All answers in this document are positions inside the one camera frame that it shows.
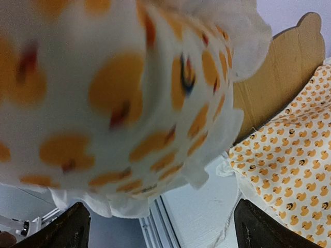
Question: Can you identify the small duck print pillow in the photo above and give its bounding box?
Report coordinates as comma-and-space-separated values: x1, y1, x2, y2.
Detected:
1, 1, 272, 218

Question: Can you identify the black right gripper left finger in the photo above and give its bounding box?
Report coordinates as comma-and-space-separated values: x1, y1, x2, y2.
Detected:
13, 202, 91, 248

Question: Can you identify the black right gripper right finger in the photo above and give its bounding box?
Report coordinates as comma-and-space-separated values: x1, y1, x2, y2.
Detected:
234, 198, 323, 247

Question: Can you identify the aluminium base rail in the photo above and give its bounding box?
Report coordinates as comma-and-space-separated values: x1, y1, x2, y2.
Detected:
0, 193, 182, 248

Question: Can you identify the wooden pet bed frame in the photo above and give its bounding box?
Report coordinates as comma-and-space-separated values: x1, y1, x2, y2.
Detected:
233, 12, 325, 143

